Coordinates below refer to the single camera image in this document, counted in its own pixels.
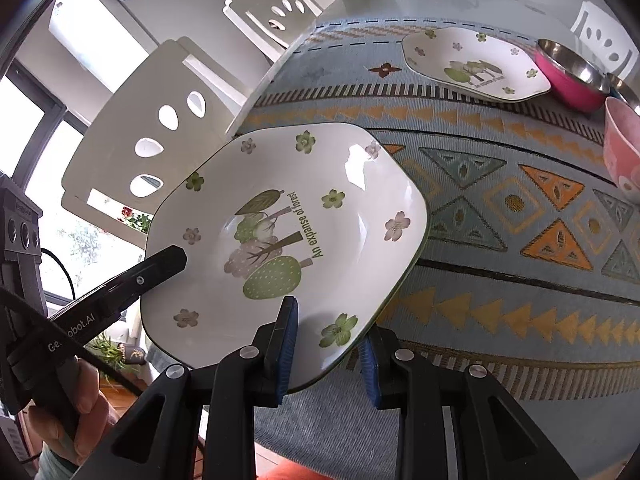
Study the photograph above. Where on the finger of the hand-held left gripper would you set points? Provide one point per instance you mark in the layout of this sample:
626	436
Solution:
160	265

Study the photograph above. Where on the small floral white plate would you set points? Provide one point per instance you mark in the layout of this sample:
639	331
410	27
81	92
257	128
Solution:
475	60

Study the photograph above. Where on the person's left hand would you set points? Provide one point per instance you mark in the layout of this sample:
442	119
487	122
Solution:
87	395

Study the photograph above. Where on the white chair with oval holes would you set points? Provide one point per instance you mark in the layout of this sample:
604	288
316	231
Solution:
260	15
120	125
597	25

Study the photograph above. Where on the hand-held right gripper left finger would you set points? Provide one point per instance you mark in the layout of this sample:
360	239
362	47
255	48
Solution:
287	340

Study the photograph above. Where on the green leafy potted plant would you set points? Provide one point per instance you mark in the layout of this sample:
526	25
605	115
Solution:
107	352

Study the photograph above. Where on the large floral white plate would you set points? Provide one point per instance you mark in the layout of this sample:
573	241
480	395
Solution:
300	220

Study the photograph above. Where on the patterned woven table mat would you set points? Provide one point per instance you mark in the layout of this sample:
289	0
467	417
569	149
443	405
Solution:
500	310

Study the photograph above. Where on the potted flowering plant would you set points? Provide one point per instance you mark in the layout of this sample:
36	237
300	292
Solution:
136	220

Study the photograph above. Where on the dark framed window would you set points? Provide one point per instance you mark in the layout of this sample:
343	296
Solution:
40	160

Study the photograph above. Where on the pink patterned ceramic bowl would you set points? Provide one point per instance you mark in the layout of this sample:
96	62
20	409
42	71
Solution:
622	155

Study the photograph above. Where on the orange cloth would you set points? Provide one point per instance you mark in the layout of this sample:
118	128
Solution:
300	471

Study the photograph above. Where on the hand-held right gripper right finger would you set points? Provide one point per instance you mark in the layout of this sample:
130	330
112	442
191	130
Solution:
369	375

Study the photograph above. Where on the pink steel bowl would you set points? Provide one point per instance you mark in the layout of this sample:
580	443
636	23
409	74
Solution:
575	90

